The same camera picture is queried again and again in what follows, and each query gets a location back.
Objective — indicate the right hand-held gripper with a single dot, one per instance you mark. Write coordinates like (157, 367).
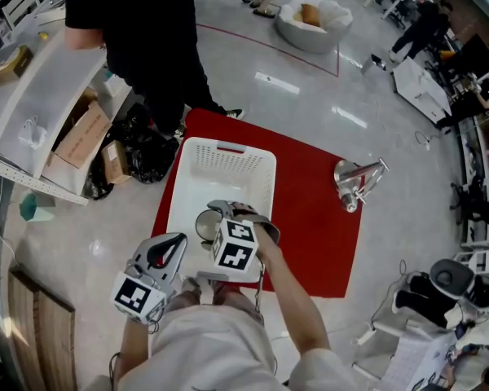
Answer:
(234, 247)

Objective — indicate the grey round appliance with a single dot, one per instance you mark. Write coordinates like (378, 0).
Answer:
(460, 271)

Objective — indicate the table with white cloth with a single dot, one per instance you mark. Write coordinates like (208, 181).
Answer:
(415, 357)

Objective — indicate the wooden board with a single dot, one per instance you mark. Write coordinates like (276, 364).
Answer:
(45, 340)

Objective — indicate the white plastic basket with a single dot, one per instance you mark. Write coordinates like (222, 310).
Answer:
(212, 177)

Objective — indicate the black backpack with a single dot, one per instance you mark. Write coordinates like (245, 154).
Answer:
(419, 304)

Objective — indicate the white carton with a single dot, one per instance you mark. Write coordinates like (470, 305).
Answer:
(51, 12)

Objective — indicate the white metal shelf rack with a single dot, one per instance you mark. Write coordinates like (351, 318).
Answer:
(45, 96)

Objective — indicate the orange cushion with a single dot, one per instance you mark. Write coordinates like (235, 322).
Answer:
(311, 14)

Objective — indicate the person's right forearm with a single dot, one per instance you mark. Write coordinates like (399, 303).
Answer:
(293, 291)

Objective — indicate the large black plastic bag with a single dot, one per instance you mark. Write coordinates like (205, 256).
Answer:
(146, 153)

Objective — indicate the silver waste bin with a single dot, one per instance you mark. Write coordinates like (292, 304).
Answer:
(373, 67)

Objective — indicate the small cardboard box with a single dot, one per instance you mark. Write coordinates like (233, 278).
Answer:
(116, 163)

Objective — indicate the small black plastic bag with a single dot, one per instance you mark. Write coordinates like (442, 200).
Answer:
(98, 181)

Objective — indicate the clear glass cup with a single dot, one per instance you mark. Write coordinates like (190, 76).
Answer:
(207, 223)

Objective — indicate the person's left shoe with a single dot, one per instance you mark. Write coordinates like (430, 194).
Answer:
(190, 285)

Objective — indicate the black office chair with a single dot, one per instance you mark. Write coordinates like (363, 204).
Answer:
(477, 206)

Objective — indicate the large cardboard box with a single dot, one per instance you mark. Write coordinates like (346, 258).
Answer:
(85, 137)

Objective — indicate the teal waste bin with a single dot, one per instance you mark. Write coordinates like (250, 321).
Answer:
(34, 212)

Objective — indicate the white open shelf unit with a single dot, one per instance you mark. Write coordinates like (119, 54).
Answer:
(481, 242)

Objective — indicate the red tablecloth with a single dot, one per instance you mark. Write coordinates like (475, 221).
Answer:
(309, 238)

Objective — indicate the person's right hand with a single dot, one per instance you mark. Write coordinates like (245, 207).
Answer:
(246, 212)

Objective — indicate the person's tan trousers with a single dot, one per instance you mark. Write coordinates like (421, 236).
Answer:
(228, 300)

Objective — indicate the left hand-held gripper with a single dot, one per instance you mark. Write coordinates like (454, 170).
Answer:
(136, 297)

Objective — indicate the white low cabinet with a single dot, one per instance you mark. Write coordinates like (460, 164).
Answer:
(419, 88)

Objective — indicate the person's left forearm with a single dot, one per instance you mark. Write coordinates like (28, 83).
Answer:
(132, 348)

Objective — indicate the grey beanbag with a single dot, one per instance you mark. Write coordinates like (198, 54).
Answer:
(314, 39)

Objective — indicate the person's white shirt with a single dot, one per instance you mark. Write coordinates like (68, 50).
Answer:
(212, 348)

